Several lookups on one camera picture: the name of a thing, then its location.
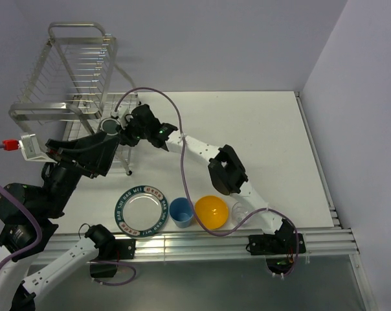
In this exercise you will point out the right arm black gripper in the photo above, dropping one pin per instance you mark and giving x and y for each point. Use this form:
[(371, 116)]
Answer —
[(123, 134)]

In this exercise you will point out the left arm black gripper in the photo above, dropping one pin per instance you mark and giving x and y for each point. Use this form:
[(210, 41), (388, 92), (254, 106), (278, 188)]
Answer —
[(100, 153)]

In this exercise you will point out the dark grey mug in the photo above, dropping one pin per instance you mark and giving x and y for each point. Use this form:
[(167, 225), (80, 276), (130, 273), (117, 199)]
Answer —
[(110, 126)]

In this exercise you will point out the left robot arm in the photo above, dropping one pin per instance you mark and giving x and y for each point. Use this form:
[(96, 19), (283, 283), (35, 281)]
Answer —
[(27, 211)]

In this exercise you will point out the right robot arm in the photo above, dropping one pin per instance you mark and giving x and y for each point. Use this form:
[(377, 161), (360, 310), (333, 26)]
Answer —
[(227, 173)]

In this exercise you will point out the metal dish rack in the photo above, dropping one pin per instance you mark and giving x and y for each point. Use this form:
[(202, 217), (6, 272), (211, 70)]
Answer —
[(70, 81)]

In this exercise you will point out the white plate green rim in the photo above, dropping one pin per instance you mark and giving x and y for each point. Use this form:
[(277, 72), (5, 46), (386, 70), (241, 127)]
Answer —
[(141, 211)]

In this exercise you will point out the blue plastic cup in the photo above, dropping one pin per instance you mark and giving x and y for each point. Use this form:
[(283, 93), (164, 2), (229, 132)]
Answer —
[(181, 212)]

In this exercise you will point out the yellow plastic bowl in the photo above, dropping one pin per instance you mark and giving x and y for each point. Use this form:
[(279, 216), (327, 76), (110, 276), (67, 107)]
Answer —
[(212, 211)]

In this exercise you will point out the clear glass cup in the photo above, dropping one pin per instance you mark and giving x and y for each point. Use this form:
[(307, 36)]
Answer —
[(238, 213)]

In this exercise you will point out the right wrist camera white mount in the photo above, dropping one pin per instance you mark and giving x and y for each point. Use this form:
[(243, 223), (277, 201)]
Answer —
[(121, 116)]

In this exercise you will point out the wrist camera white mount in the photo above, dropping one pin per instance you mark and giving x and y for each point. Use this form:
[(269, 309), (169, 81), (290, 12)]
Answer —
[(121, 116), (30, 149)]

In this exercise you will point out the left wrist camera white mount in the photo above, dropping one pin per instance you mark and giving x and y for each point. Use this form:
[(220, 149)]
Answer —
[(30, 149)]

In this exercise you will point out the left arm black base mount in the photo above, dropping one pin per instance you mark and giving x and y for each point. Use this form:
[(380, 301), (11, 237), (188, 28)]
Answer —
[(107, 263)]

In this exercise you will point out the aluminium table edge rail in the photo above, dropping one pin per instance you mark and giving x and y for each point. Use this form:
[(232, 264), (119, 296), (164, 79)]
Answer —
[(197, 245)]

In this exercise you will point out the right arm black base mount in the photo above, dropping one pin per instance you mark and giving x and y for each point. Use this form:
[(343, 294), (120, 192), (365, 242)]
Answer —
[(281, 253)]

